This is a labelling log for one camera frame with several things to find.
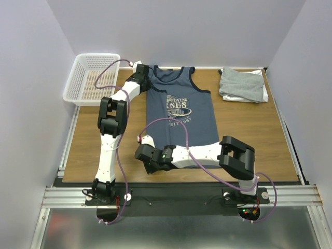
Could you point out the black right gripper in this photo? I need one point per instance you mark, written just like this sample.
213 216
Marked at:
141 154

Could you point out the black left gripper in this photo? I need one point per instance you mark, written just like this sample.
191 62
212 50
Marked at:
148 86

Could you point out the blue printed tank top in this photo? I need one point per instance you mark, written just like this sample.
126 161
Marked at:
181 111

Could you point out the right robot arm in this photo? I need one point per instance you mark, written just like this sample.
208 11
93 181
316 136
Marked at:
230 154

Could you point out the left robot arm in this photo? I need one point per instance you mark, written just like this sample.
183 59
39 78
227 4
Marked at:
112 122

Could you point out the grey folded tank top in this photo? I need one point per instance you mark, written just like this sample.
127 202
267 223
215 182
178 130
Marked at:
241 83

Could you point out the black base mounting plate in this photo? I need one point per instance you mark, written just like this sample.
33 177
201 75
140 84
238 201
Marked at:
175 199

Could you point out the white plastic laundry basket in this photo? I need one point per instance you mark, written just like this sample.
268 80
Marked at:
89 79

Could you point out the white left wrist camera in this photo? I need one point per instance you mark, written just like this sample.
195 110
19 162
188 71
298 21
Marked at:
134 65

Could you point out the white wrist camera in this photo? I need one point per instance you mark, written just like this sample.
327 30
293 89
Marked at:
146 139
134 65

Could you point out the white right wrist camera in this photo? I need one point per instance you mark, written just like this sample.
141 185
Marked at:
146 139

